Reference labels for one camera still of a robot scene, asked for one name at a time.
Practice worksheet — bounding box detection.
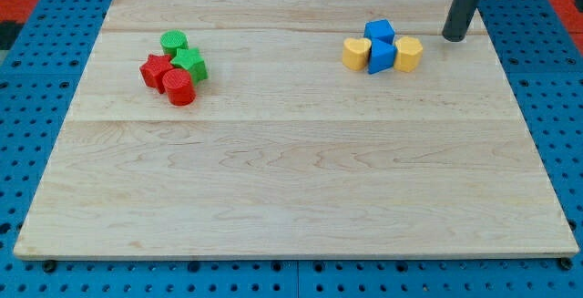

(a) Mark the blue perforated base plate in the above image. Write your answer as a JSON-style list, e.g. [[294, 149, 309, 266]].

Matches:
[[1, 0, 582, 297]]

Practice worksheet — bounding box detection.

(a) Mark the green star block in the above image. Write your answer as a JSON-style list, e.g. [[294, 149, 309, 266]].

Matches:
[[170, 47, 209, 85]]

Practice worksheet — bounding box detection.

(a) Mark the blue cube block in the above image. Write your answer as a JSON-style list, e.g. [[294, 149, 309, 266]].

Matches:
[[363, 19, 395, 45]]

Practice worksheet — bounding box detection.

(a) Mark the red cylinder block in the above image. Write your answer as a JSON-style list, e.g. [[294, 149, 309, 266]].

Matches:
[[162, 68, 196, 106]]

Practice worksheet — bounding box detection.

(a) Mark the yellow hexagon block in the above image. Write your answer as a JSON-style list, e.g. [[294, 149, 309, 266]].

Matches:
[[394, 36, 424, 72]]

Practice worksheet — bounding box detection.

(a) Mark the yellow heart block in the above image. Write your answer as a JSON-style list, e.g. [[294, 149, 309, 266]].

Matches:
[[342, 37, 372, 71]]

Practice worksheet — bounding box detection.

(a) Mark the green cylinder block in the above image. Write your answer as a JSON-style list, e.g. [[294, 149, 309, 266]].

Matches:
[[159, 30, 189, 56]]

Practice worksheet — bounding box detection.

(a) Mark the blue triangular prism block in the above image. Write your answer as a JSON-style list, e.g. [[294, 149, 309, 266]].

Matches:
[[368, 38, 397, 74]]

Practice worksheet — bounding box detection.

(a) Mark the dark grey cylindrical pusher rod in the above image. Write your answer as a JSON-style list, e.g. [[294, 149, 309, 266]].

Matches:
[[442, 0, 479, 42]]

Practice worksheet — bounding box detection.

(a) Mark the light wooden board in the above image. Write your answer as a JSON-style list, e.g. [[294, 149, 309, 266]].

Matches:
[[14, 0, 579, 261]]

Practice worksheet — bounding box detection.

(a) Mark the red star block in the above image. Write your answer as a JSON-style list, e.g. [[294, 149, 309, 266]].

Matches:
[[139, 54, 174, 94]]

